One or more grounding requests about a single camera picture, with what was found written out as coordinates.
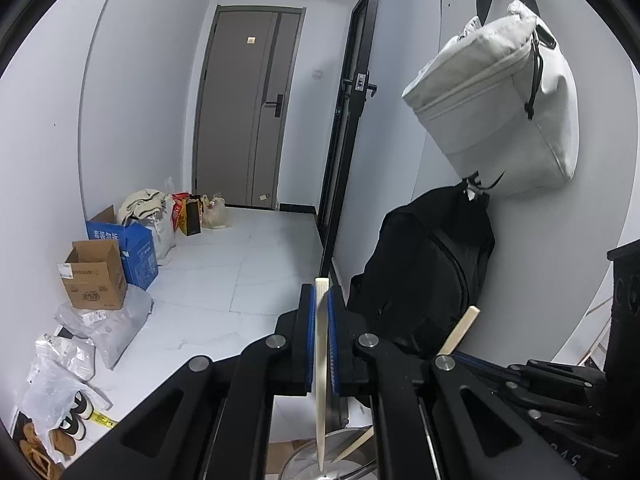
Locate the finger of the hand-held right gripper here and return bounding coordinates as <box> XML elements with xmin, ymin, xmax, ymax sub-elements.
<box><xmin>451</xmin><ymin>351</ymin><xmax>607</xmax><ymax>397</ymax></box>
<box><xmin>492</xmin><ymin>382</ymin><xmax>609</xmax><ymax>454</ymax></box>

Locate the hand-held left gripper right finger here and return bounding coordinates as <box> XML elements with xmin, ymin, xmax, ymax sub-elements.
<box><xmin>327</xmin><ymin>285</ymin><xmax>583</xmax><ymax>480</ymax></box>

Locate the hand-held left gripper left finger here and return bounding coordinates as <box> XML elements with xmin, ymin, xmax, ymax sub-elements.
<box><xmin>60</xmin><ymin>284</ymin><xmax>317</xmax><ymax>480</ymax></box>

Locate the translucent plastic utensil holder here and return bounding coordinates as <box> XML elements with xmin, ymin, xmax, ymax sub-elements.
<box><xmin>277</xmin><ymin>425</ymin><xmax>381</xmax><ymax>480</ymax></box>

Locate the white canvas shoulder bag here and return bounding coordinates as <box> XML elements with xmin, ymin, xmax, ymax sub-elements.
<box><xmin>402</xmin><ymin>0</ymin><xmax>580</xmax><ymax>198</ymax></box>

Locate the black backpack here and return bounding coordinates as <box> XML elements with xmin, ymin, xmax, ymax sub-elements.
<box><xmin>346</xmin><ymin>175</ymin><xmax>496</xmax><ymax>361</ymax></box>

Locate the black yellow paper bag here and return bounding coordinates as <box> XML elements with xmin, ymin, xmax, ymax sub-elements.
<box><xmin>180</xmin><ymin>195</ymin><xmax>202</xmax><ymax>237</ymax></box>

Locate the white woven bag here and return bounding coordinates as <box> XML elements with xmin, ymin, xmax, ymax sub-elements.
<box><xmin>147</xmin><ymin>205</ymin><xmax>178</xmax><ymax>267</ymax></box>

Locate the orange bag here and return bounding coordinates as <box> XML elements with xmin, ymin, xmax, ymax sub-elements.
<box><xmin>172</xmin><ymin>192</ymin><xmax>193</xmax><ymax>233</ymax></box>

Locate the blue cardboard box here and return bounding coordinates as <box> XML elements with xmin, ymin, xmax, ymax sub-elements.
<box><xmin>86</xmin><ymin>205</ymin><xmax>160</xmax><ymax>291</ymax></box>

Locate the grey mailer bag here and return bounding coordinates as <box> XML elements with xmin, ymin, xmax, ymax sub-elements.
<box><xmin>55</xmin><ymin>287</ymin><xmax>153</xmax><ymax>371</ymax></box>

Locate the beige cloth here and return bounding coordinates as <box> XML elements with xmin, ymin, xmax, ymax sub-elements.
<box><xmin>120</xmin><ymin>188</ymin><xmax>168</xmax><ymax>223</ymax></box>

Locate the grey door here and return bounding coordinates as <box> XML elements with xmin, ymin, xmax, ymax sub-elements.
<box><xmin>192</xmin><ymin>5</ymin><xmax>306</xmax><ymax>211</ymax></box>

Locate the brown cardboard box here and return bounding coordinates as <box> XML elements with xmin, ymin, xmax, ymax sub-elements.
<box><xmin>59</xmin><ymin>239</ymin><xmax>128</xmax><ymax>311</ymax></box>

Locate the black white sneaker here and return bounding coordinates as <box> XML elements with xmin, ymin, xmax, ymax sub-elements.
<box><xmin>59</xmin><ymin>414</ymin><xmax>89</xmax><ymax>442</ymax></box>
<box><xmin>74</xmin><ymin>392</ymin><xmax>99</xmax><ymax>422</ymax></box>

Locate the white labelled packet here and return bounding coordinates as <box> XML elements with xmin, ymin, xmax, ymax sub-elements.
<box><xmin>35</xmin><ymin>332</ymin><xmax>96</xmax><ymax>376</ymax></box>

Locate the crumpled clear plastic bag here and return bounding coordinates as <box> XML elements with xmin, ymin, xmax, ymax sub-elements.
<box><xmin>20</xmin><ymin>355</ymin><xmax>113</xmax><ymax>456</ymax></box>

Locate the black door frame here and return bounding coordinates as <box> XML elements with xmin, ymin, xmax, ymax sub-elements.
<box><xmin>317</xmin><ymin>0</ymin><xmax>386</xmax><ymax>281</ymax></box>

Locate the black frame lock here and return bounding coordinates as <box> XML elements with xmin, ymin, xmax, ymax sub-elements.
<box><xmin>344</xmin><ymin>72</ymin><xmax>378</xmax><ymax>97</ymax></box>

